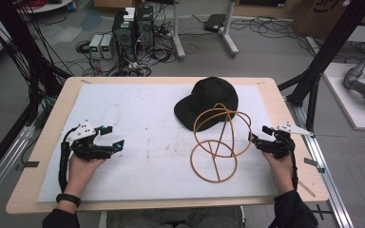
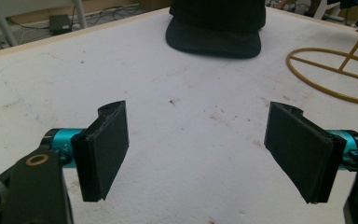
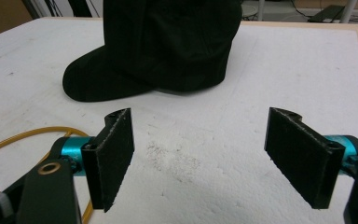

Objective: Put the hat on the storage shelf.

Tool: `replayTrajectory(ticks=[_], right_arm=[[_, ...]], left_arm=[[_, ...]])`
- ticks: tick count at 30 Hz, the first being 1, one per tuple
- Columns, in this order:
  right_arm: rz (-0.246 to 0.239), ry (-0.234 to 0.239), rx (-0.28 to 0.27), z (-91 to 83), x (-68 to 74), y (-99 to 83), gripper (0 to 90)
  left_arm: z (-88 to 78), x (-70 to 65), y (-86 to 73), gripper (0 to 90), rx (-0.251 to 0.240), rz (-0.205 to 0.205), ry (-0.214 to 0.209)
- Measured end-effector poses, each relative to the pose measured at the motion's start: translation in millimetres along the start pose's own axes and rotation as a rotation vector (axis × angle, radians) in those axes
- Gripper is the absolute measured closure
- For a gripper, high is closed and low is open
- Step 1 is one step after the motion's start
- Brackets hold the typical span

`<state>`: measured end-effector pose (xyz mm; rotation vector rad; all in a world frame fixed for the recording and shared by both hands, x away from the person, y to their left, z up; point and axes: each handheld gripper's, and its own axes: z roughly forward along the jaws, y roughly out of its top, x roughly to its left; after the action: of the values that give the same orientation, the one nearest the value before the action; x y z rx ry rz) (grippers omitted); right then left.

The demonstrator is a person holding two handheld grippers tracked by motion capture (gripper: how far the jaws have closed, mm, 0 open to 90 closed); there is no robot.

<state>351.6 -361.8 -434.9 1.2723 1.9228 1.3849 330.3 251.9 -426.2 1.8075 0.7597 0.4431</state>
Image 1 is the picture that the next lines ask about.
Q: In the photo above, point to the blue tape roll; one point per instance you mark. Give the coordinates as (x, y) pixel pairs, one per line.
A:
(72, 7)

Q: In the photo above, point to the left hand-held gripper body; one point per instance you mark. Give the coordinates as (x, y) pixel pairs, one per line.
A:
(85, 148)

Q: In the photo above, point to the white table leg frame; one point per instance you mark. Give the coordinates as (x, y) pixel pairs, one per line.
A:
(228, 34)

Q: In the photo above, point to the person's left hand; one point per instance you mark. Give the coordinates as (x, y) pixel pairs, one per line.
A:
(81, 172)

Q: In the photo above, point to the aluminium rail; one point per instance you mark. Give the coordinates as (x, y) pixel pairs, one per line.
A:
(326, 177)
(3, 167)

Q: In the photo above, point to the white felt mat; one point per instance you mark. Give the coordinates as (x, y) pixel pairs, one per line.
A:
(145, 133)

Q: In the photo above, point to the cardboard box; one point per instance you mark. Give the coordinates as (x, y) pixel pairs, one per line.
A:
(329, 15)

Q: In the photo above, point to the black wristband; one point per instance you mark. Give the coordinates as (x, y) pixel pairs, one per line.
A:
(68, 199)

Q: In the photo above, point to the black flat box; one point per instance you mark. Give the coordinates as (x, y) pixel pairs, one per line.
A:
(215, 22)

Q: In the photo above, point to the white round table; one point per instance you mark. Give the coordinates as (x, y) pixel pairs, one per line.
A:
(49, 5)

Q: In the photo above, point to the person's right hand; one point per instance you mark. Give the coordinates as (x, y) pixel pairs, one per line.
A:
(282, 172)

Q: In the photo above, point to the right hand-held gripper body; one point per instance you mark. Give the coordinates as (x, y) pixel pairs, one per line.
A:
(280, 145)

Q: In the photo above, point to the grey power supply unit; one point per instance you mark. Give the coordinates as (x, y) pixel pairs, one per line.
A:
(107, 47)
(95, 47)

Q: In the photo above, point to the black computer tower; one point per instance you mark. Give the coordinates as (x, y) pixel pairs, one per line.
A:
(133, 31)

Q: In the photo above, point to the black metal frame stand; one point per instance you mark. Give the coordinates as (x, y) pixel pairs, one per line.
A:
(326, 53)

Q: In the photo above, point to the white board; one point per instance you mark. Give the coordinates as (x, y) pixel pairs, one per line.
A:
(348, 101)

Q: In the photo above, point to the black baseball cap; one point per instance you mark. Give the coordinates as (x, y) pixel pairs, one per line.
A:
(207, 95)

